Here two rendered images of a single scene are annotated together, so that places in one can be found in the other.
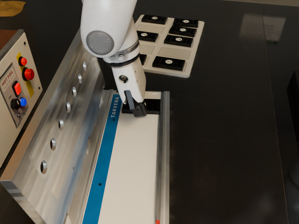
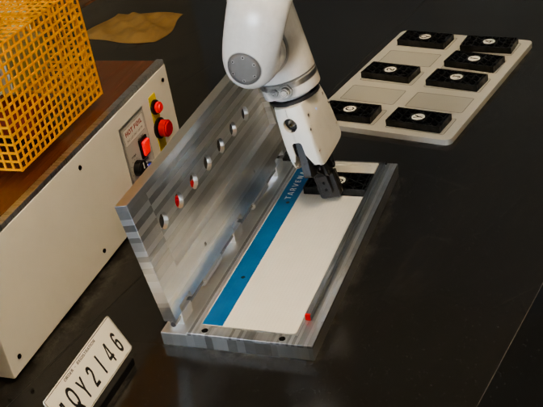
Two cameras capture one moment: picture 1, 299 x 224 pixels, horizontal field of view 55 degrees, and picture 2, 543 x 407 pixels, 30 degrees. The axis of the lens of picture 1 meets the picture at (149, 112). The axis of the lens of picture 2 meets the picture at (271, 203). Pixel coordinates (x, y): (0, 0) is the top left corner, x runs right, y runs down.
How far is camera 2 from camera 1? 0.84 m
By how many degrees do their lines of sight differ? 21
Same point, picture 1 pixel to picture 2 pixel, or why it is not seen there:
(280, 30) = not seen: outside the picture
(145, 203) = (300, 300)
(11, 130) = not seen: hidden behind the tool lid
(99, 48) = (243, 76)
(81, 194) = (214, 287)
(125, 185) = (279, 279)
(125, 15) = (272, 34)
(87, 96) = (246, 158)
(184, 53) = (460, 102)
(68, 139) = (203, 205)
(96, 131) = (255, 216)
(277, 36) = not seen: outside the picture
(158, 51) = (409, 100)
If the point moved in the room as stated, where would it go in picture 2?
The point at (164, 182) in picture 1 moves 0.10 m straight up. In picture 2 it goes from (337, 279) to (327, 215)
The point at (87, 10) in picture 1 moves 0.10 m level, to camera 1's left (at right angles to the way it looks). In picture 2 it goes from (228, 30) to (157, 32)
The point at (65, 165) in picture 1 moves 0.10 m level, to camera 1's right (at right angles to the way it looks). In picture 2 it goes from (193, 235) to (264, 237)
